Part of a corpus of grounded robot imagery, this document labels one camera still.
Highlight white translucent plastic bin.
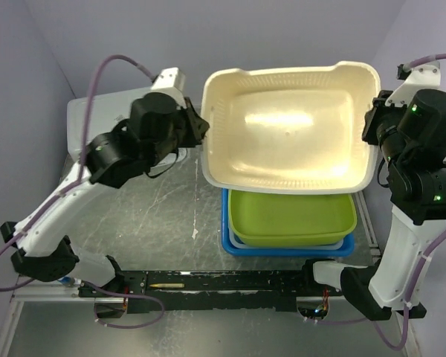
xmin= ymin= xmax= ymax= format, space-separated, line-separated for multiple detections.
xmin=67 ymin=87 xmax=151 ymax=162

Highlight cream perforated basket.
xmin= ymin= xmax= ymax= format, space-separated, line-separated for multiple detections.
xmin=201 ymin=61 xmax=381 ymax=195

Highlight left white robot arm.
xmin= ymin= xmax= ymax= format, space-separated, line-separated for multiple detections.
xmin=1 ymin=92 xmax=210 ymax=297

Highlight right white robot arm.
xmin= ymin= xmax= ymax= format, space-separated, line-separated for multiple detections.
xmin=300 ymin=89 xmax=446 ymax=321

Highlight green plastic tub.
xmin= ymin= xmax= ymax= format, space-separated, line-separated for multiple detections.
xmin=227 ymin=190 xmax=358 ymax=248

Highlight blue plastic tub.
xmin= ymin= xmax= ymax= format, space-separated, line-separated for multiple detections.
xmin=221 ymin=189 xmax=355 ymax=258

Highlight brass pencil-like rod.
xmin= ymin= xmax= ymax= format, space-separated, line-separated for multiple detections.
xmin=149 ymin=283 xmax=185 ymax=289

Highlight blue capacitor cylinder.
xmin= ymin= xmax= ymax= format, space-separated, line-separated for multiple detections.
xmin=58 ymin=277 xmax=76 ymax=287

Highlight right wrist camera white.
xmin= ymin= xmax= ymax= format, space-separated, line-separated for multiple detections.
xmin=385 ymin=61 xmax=441 ymax=108

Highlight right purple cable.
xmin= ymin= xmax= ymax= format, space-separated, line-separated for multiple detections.
xmin=304 ymin=53 xmax=446 ymax=351

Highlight aluminium rail frame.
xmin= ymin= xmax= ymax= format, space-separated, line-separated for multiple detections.
xmin=0 ymin=193 xmax=424 ymax=357

